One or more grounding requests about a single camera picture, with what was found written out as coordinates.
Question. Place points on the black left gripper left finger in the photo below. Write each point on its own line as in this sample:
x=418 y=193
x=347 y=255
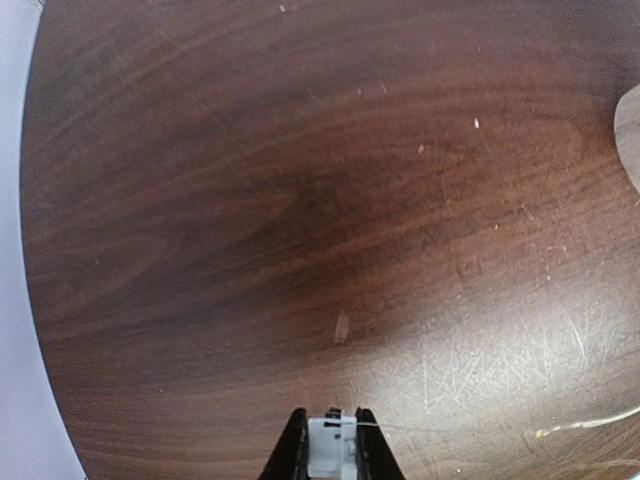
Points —
x=290 y=457

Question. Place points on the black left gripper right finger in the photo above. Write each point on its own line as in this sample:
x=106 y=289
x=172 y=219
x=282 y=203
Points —
x=374 y=458

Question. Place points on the white battery box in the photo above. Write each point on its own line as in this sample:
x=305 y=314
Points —
x=332 y=446

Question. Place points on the small green christmas tree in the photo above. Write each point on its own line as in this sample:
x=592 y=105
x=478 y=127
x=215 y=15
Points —
x=627 y=134

